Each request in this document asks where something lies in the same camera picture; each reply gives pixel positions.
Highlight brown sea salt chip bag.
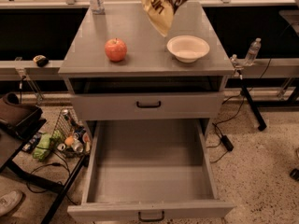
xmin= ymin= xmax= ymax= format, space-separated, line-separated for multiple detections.
xmin=141 ymin=0 xmax=188 ymax=36

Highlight closed grey upper drawer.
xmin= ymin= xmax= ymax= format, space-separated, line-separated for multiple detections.
xmin=71 ymin=92 xmax=224 ymax=120

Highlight grey drawer cabinet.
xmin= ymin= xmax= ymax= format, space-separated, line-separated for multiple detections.
xmin=58 ymin=1 xmax=235 ymax=224

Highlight open grey bottom drawer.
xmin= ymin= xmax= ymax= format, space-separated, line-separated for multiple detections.
xmin=68 ymin=119 xmax=234 ymax=222

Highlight green chip bag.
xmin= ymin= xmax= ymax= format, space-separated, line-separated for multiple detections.
xmin=33 ymin=133 xmax=51 ymax=161

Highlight brown bag on table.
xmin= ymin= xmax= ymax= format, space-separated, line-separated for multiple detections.
xmin=0 ymin=92 xmax=42 ymax=140

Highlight red apple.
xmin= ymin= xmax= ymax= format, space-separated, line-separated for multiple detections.
xmin=105 ymin=38 xmax=127 ymax=62

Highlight white paper bowl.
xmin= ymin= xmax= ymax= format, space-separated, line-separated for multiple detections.
xmin=166 ymin=35 xmax=210 ymax=63

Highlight black power adapter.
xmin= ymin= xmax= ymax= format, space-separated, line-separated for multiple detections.
xmin=221 ymin=135 xmax=234 ymax=151

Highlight black stand leg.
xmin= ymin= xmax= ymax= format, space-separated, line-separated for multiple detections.
xmin=237 ymin=70 xmax=267 ymax=131

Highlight black tape measure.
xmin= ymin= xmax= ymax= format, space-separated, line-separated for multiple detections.
xmin=33 ymin=55 xmax=49 ymax=67

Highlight clear plastic water bottle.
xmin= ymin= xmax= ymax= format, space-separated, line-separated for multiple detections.
xmin=244 ymin=37 xmax=262 ymax=66

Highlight black side table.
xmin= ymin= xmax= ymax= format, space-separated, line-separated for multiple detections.
xmin=0 ymin=119 xmax=90 ymax=224

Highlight black object on floor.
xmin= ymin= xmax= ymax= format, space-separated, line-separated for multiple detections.
xmin=290 ymin=169 xmax=299 ymax=181

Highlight white shoe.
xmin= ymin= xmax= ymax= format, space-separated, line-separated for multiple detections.
xmin=0 ymin=190 xmax=22 ymax=217

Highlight wire basket with cans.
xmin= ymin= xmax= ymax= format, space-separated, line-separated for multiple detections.
xmin=51 ymin=108 xmax=91 ymax=158

